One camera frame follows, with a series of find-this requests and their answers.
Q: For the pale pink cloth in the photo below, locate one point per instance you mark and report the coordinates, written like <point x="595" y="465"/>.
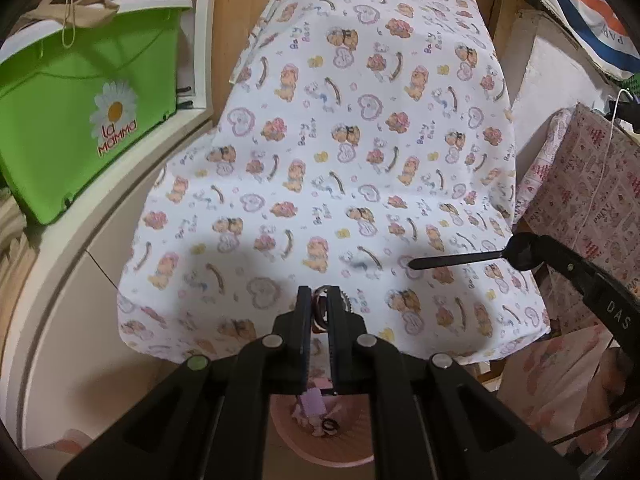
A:
<point x="65" y="445"/>

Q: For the bear print tablecloth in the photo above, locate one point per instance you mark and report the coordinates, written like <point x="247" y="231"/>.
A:
<point x="350" y="135"/>

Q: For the patterned covered box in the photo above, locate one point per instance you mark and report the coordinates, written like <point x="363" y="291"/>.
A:
<point x="575" y="185"/>

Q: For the white tissue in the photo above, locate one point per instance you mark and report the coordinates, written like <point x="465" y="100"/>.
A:
<point x="300" y="412"/>

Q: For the beige cloth bag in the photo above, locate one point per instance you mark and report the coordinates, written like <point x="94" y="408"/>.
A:
<point x="85" y="12"/>

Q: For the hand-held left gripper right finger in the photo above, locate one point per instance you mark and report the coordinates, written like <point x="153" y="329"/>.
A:
<point x="336" y="320"/>

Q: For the striped woven bag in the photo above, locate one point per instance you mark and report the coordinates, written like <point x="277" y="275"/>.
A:
<point x="590" y="0"/>

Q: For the pink ribbed bin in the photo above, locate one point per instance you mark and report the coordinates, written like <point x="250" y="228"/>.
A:
<point x="350" y="440"/>

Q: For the pink printed blanket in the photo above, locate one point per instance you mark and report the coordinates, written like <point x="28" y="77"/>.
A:
<point x="550" y="375"/>

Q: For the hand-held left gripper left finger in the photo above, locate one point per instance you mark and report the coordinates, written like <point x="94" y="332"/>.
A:
<point x="305" y="320"/>

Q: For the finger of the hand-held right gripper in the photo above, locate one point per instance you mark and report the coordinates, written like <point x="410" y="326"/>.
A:
<point x="565" y="262"/>

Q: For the black plastic spoon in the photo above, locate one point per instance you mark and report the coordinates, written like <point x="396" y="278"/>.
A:
<point x="460" y="260"/>

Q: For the green plastic box daisy print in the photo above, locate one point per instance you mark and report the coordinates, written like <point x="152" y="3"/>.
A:
<point x="50" y="125"/>

